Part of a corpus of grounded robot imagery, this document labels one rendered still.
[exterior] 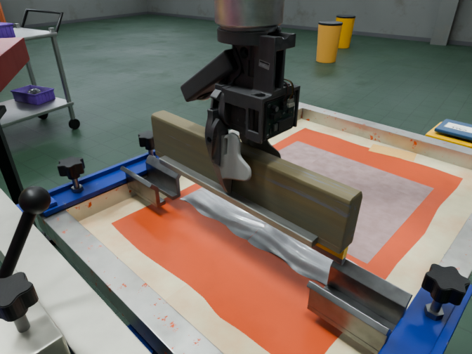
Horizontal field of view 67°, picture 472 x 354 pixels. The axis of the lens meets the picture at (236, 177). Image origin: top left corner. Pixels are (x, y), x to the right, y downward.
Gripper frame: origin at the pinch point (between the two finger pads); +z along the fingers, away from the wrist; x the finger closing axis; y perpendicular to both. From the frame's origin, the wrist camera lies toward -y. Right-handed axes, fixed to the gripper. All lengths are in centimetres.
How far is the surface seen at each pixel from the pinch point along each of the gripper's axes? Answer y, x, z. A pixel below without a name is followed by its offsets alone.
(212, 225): -7.3, 1.6, 13.5
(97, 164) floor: -221, 74, 109
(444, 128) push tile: 9, 73, 12
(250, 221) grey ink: -2.8, 6.6, 13.0
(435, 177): 16, 47, 14
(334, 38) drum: -268, 508, 70
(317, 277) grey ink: 12.9, 3.8, 13.4
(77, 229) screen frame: -18.8, -16.7, 10.0
